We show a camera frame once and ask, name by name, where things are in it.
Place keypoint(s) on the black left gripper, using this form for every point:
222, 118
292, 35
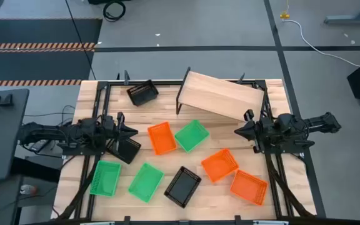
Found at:
109, 129

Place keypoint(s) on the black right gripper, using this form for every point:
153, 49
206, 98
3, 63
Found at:
264, 131

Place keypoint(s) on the black plastic basket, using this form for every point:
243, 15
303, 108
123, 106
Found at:
127, 151
182, 187
142, 93

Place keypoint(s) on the orange plastic basket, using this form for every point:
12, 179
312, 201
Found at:
162, 138
219, 165
248, 187

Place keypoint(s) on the green plastic basket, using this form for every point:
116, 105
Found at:
192, 136
105, 178
146, 182

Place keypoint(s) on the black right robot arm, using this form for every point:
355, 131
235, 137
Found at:
317, 122

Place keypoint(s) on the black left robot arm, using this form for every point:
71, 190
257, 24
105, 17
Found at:
42, 132

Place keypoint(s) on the wooden shelf with black legs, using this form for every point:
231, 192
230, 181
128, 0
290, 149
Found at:
217, 93

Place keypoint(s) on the black power adapter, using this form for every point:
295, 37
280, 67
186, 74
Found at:
39, 145

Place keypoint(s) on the black mat with hazard stripes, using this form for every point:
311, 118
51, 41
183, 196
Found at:
42, 62

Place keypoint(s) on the small clear bottle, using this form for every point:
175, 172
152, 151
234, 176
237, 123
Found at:
28, 189

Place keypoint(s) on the yellow plug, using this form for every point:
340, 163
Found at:
284, 15

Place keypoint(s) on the grey desk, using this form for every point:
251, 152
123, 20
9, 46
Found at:
2, 140

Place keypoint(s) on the grey metal beam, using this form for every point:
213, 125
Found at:
348, 19

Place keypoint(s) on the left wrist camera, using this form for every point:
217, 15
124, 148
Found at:
120, 118

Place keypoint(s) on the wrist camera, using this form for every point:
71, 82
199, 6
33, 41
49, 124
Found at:
120, 118
248, 115

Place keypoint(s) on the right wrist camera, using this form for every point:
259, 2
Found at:
248, 115

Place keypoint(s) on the black aluminium table frame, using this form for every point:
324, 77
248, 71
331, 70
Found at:
167, 82

